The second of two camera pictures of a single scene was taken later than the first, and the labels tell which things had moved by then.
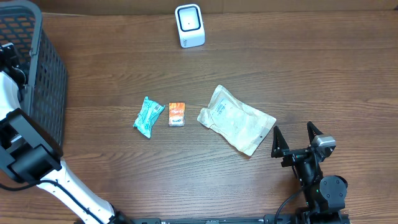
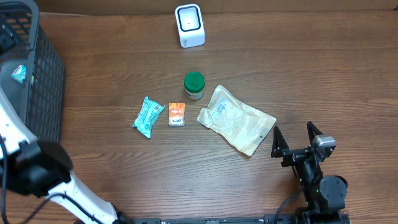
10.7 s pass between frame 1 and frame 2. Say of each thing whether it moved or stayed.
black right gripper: stayed
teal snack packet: stayed
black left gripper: moved
